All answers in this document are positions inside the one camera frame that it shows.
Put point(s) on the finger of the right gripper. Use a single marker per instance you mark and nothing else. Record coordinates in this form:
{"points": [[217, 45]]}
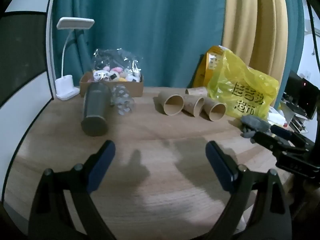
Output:
{"points": [[294, 137], [269, 142]]}

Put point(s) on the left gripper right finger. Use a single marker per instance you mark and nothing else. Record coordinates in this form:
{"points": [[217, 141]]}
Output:
{"points": [[270, 217]]}

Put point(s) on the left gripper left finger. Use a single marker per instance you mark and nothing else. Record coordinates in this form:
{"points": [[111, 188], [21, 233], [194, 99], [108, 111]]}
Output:
{"points": [[49, 216]]}

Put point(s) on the brown paper cup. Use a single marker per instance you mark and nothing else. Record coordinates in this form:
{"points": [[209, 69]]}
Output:
{"points": [[198, 91], [193, 104], [171, 103], [215, 110]]}

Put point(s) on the grey work gloves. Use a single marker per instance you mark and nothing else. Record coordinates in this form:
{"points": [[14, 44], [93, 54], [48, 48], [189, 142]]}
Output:
{"points": [[250, 124]]}

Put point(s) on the black electronic device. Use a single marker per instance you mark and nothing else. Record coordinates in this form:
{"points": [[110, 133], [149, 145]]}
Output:
{"points": [[299, 102]]}

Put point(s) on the yellow plastic shopping bag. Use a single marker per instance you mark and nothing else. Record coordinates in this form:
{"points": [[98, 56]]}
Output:
{"points": [[242, 89]]}

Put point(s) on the orange cardboard package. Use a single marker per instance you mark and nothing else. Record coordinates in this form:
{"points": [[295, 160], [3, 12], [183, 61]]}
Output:
{"points": [[202, 70]]}

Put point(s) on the yellow curtain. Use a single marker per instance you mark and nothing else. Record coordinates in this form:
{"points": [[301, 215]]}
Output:
{"points": [[257, 32]]}

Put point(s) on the dark green cylindrical bottle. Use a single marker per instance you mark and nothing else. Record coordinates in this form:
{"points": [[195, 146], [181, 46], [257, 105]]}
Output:
{"points": [[97, 101]]}

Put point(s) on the white desk lamp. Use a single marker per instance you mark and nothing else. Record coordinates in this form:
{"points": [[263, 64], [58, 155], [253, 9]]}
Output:
{"points": [[65, 88]]}

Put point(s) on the cardboard box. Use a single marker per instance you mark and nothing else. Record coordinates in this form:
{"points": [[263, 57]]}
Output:
{"points": [[135, 88]]}

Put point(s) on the clear crumpled plastic bottle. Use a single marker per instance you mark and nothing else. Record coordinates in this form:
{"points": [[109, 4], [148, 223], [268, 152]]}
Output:
{"points": [[122, 100]]}

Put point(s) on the teal curtain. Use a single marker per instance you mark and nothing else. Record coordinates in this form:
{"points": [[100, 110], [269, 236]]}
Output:
{"points": [[170, 37]]}

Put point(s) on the clear bag of toys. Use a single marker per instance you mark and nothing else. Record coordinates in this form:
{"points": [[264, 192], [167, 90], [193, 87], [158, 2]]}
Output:
{"points": [[115, 65]]}

